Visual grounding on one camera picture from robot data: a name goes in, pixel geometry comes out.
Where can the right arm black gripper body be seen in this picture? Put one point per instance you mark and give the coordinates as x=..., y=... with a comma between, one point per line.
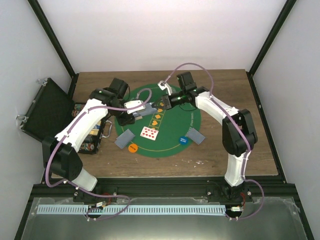
x=178, y=101

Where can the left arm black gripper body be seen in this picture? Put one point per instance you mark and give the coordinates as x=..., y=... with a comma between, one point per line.
x=121, y=121

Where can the dealt blue patterned card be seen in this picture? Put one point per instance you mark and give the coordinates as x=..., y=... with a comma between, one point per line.
x=124, y=139

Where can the nine of diamonds card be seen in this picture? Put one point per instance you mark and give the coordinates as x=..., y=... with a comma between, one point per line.
x=149, y=133

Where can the orange big blind button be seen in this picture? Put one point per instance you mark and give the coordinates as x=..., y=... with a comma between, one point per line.
x=133, y=148

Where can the cards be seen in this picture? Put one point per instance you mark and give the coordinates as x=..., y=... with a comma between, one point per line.
x=195, y=136

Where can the blue small blind button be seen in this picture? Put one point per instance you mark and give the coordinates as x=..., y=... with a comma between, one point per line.
x=183, y=140

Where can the deck of grey cards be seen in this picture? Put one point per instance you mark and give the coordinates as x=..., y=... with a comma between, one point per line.
x=148, y=110

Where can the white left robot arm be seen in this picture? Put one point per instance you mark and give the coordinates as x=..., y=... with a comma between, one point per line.
x=60, y=153

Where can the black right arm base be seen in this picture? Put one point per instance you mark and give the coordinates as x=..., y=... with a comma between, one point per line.
x=221, y=191

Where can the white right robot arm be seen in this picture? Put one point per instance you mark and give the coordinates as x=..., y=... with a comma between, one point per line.
x=238, y=130

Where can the round green poker mat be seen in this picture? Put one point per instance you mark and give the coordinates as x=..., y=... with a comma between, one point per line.
x=171, y=125

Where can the black poker set case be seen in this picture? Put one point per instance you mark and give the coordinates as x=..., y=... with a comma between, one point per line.
x=50, y=112

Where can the chrome case handle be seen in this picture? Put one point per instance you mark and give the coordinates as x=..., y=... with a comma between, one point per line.
x=109, y=126

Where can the light blue slotted rail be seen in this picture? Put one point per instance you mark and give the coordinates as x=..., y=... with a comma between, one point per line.
x=202, y=210

